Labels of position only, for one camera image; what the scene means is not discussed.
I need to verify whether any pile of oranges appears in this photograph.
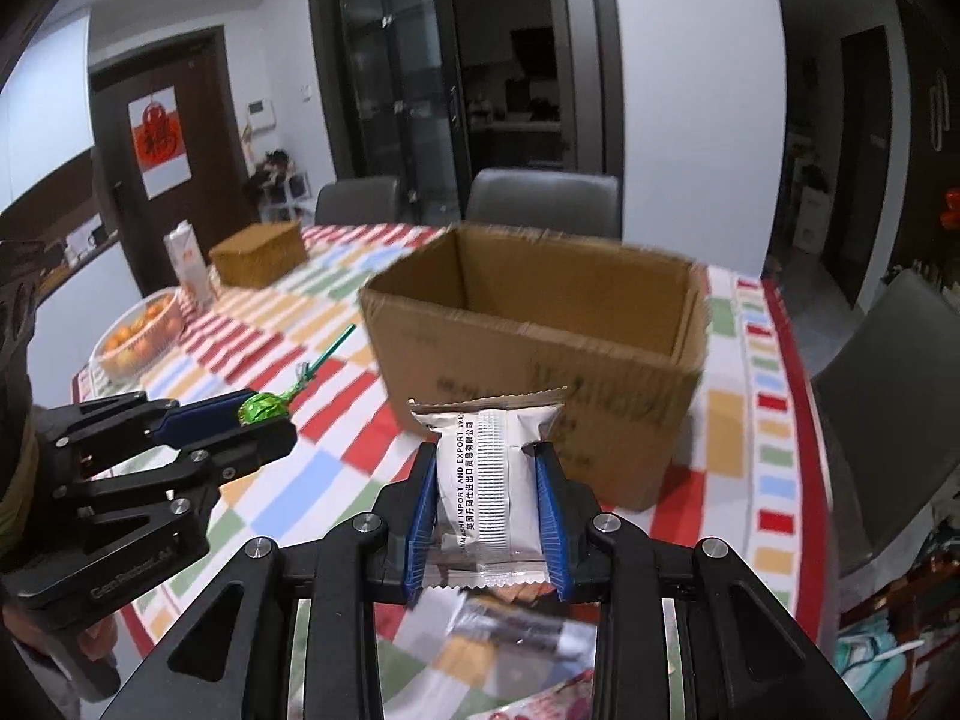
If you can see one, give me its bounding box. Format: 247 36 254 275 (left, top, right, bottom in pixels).
101 298 181 353

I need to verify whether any dark framed glass door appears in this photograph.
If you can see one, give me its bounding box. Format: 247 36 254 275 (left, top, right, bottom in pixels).
307 0 625 205

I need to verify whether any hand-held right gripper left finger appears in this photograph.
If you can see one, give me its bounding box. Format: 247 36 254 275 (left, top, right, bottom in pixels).
90 441 440 720

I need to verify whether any grey dining chair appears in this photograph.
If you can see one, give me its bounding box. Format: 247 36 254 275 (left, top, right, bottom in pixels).
814 270 960 578
315 176 402 227
466 169 623 241

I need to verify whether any teal cloth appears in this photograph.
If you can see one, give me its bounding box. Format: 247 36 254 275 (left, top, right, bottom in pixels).
836 615 931 691

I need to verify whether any colourful checked tablecloth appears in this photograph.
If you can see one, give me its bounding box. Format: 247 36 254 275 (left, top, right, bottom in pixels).
71 223 841 720

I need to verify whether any green lollipop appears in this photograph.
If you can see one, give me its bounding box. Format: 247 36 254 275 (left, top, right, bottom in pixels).
238 324 359 427

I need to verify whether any white orange drink carton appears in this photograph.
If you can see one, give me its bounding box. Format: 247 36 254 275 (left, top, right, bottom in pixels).
163 220 213 310

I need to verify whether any dark cabinet door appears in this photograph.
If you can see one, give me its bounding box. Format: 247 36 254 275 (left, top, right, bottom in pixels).
892 0 960 271

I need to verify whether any brown woven box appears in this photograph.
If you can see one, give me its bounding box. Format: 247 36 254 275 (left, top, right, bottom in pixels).
208 221 308 288

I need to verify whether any dark interior door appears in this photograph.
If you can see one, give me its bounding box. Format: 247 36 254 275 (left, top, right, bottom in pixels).
840 26 895 305

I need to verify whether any white snack packet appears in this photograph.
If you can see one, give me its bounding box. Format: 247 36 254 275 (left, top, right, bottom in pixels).
409 388 569 590

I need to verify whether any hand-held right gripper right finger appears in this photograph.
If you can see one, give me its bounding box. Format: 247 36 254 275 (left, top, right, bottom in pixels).
521 441 848 720

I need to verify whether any dark brown biscuit packet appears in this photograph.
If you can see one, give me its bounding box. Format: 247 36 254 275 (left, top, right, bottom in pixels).
448 594 575 653

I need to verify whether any brown entrance door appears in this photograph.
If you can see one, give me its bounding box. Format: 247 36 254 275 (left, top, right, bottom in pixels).
88 25 260 301

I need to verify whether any person's left hand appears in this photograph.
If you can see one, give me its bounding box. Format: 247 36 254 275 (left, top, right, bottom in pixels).
71 607 121 665

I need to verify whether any dark bag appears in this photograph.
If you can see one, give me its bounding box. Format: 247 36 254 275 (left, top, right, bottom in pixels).
250 150 297 200

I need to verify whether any clear fruit bowl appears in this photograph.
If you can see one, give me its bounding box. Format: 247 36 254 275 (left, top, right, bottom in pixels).
91 286 187 383

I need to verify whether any red white door poster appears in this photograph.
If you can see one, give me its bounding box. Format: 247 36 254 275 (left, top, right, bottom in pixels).
127 85 194 201

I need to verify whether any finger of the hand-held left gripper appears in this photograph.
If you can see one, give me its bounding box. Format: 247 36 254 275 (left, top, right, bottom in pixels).
34 388 263 481
52 416 297 533

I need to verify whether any brown cardboard box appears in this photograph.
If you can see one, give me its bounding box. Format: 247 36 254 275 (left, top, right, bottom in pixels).
358 223 710 512

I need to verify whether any tall white container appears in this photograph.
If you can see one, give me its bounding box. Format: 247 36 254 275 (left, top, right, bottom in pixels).
797 165 831 254

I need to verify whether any small white shelf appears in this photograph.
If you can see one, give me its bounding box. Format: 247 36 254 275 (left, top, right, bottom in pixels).
259 165 314 222

